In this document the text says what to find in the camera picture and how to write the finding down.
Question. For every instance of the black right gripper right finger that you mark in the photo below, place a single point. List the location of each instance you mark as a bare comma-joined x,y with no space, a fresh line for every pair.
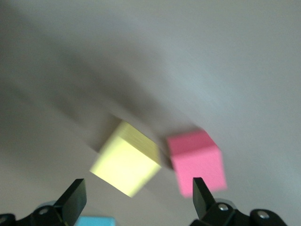
204,207

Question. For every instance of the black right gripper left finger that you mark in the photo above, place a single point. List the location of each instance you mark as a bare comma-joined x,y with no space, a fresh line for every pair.
70,202

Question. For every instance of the red foam cube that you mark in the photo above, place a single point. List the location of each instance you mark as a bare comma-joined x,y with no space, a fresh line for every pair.
195,160

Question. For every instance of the yellow foam cube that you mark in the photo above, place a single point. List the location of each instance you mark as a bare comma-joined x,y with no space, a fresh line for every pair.
124,164

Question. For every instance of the blue foam cube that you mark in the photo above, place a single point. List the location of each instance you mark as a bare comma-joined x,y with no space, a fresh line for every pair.
96,221

